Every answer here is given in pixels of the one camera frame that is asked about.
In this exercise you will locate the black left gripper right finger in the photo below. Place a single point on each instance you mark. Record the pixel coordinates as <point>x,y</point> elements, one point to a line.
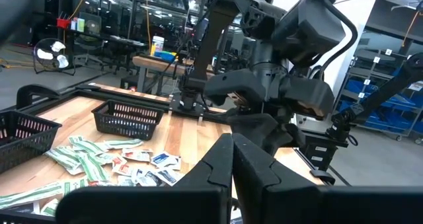
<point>257,174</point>

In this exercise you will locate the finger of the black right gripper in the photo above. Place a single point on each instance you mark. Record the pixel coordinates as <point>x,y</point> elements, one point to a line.
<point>254,125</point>
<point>291,136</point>

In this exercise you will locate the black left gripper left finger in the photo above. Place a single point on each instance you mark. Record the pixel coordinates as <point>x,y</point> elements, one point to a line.
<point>215,164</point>

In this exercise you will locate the white blue alcohol pad packet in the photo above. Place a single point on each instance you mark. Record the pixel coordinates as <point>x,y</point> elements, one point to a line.
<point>145,178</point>
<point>170,177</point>
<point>165,160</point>

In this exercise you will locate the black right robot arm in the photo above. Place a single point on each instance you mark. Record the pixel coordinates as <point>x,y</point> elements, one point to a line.
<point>215,35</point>

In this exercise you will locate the black neighbouring robot arm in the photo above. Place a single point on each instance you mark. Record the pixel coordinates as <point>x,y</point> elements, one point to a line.
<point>386,92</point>

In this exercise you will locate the black labelled equipment base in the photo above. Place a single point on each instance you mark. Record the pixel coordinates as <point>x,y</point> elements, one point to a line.
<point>317,151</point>

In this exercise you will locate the metal shelf with blue bins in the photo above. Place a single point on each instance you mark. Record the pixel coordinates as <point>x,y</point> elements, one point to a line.
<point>357,85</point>

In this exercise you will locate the white yellow wipes canister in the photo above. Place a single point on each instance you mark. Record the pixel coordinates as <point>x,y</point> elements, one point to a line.
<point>157,45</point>

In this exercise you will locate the black office chair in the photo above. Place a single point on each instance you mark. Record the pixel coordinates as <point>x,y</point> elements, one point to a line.
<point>91,17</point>

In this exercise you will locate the green white box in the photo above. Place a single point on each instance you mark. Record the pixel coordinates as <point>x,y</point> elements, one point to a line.
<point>79,24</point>

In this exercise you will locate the black floor fan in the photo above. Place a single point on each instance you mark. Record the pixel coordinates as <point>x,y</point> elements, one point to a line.
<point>54,57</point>

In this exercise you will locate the red desk bin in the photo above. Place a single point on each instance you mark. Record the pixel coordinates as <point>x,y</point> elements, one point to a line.
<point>62,23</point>

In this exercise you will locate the black table clamp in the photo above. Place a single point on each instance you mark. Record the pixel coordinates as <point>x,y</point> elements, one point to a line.
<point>33,90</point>

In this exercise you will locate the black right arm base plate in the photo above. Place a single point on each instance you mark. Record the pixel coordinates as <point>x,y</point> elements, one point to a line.
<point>185,109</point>

